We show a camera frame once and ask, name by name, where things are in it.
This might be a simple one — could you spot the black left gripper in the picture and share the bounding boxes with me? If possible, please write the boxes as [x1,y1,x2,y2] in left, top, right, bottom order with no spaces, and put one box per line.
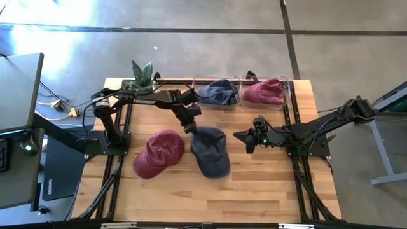
[177,103,203,134]

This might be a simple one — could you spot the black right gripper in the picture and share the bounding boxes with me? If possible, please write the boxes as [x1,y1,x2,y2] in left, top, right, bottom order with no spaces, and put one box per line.
[233,126,287,155]

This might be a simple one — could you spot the clear plastic bin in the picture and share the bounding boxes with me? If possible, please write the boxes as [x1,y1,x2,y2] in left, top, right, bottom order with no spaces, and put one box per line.
[240,74,291,111]
[192,75,242,111]

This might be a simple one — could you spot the dark navy denim cap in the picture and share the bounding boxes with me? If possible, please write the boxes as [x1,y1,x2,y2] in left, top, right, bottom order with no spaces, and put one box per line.
[190,126,231,179]

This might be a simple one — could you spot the maroon cap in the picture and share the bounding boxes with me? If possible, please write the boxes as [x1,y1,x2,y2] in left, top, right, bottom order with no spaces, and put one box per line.
[243,78,285,106]
[132,129,186,179]

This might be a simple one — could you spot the snake plant in white pot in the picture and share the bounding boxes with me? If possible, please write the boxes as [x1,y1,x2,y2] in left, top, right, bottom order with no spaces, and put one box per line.
[122,59,159,95]

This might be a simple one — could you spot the black diagonal desk bar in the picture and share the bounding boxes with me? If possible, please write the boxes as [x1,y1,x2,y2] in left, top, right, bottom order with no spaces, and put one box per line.
[31,113,88,153]

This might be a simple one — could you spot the black laptop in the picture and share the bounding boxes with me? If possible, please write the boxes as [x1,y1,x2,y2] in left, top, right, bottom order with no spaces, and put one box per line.
[42,136,86,202]

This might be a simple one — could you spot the black computer mouse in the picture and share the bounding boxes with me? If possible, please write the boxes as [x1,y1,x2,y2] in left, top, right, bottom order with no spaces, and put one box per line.
[18,130,41,157]

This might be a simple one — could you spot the grey desk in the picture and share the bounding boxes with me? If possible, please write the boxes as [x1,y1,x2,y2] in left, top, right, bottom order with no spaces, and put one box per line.
[0,127,45,211]

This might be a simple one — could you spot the black keyboard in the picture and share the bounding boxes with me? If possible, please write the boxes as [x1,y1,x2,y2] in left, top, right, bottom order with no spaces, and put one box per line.
[0,138,10,173]

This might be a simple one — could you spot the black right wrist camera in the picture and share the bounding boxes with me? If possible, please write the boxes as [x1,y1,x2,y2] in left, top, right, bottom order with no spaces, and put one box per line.
[252,116,268,130]

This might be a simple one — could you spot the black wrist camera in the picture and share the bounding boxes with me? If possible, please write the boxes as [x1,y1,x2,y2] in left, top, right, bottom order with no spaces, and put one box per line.
[252,116,268,130]
[180,88,202,104]

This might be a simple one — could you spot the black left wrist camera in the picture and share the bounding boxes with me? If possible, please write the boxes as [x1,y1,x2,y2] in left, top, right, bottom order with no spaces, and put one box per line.
[180,88,202,104]

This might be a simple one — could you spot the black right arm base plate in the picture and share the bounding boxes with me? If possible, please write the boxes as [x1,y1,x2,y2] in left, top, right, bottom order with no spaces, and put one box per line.
[284,132,331,157]

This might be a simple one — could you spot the black aluminium extrusion frame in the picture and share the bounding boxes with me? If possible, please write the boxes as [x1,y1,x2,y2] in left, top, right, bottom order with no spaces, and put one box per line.
[0,78,407,229]

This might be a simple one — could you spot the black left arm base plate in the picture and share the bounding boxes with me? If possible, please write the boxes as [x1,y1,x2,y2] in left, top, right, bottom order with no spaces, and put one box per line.
[84,130,132,156]

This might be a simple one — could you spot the silver bracket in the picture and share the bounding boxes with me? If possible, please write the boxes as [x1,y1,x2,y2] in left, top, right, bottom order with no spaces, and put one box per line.
[278,223,315,229]
[100,221,138,229]

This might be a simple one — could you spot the grey metal table frame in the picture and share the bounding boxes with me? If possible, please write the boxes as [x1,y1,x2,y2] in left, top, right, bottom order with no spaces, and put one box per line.
[351,81,407,187]

